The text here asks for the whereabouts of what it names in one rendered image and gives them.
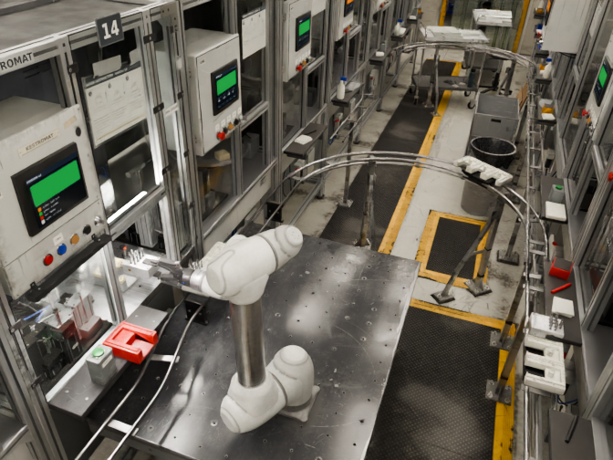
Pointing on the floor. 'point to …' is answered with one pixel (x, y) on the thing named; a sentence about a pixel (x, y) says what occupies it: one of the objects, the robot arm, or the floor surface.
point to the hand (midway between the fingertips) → (150, 266)
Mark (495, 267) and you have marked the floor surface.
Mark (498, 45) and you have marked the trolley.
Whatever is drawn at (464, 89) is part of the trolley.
